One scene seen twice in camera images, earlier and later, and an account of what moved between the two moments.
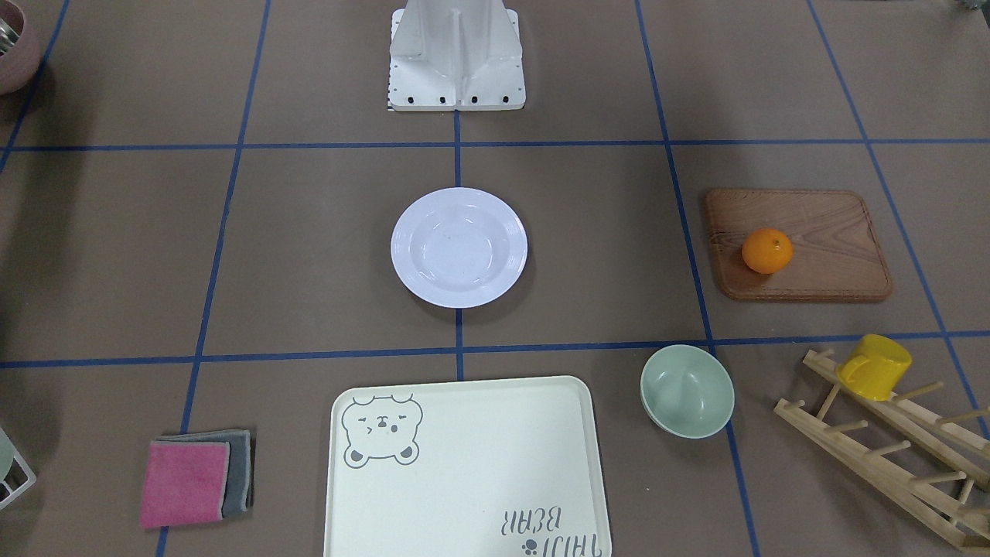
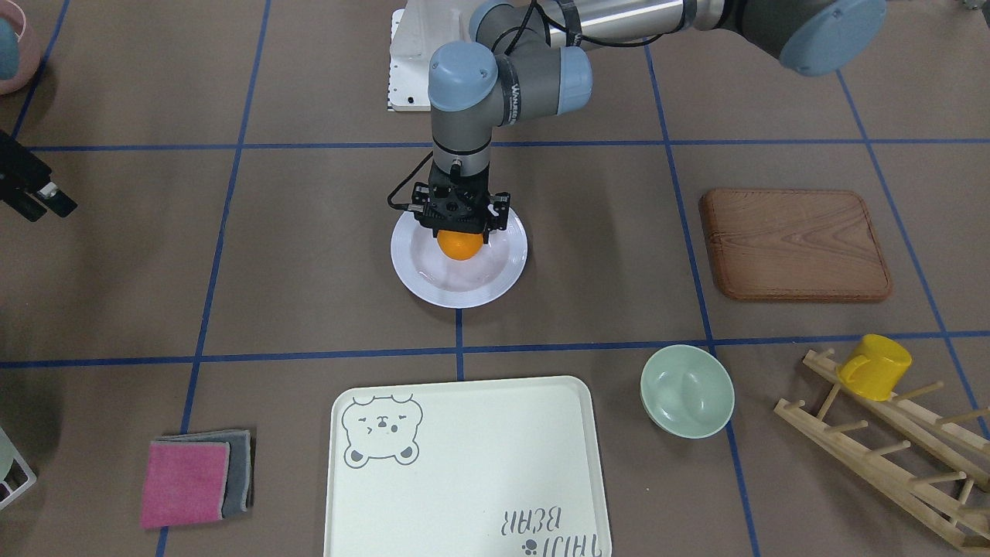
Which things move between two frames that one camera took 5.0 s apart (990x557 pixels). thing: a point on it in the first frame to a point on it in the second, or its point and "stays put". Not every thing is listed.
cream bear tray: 488,469 stays put
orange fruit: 766,251 to 459,246
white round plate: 459,247 stays put
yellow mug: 876,368 stays put
